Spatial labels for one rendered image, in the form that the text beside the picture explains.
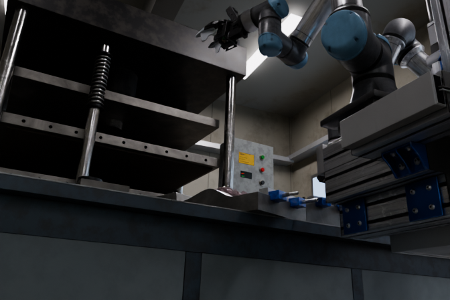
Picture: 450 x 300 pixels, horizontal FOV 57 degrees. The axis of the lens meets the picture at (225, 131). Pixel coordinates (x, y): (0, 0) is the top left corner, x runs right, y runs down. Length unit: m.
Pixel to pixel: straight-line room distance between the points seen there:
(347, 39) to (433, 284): 1.15
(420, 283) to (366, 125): 1.03
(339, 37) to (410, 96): 0.33
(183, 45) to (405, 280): 1.58
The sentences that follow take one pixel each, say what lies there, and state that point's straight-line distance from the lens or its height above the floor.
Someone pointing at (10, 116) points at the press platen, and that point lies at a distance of 2.07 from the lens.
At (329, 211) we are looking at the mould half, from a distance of 1.59.
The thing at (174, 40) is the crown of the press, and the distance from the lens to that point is 2.38.
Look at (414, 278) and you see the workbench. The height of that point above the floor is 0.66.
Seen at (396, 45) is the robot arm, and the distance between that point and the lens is 1.72.
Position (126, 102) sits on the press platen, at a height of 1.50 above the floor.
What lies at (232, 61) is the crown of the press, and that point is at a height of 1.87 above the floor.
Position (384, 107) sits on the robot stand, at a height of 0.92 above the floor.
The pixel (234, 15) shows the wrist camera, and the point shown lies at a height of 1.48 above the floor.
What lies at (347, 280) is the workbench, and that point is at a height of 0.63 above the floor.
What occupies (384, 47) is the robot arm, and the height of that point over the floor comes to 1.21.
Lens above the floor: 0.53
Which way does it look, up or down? 23 degrees up
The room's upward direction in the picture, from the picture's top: 2 degrees clockwise
